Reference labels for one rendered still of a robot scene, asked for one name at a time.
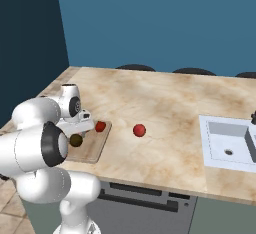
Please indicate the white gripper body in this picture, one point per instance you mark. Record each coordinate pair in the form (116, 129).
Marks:
(76, 127)

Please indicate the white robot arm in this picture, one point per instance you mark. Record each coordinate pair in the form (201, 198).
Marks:
(26, 144)

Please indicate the red bell pepper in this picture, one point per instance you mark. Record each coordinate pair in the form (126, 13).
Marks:
(100, 126)

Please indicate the wooden cutting board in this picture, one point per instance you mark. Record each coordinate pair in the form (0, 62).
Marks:
(91, 146)

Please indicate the black stool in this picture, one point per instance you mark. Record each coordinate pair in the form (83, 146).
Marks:
(246, 75)
(194, 71)
(135, 67)

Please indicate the grey dishwasher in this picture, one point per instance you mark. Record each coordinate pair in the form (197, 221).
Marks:
(143, 209)

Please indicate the white sink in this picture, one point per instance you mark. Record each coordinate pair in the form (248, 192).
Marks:
(230, 144)

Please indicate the grey-green cupboard door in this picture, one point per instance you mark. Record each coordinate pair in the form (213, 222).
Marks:
(223, 218)

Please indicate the black tap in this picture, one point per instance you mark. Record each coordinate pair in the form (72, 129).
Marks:
(254, 118)

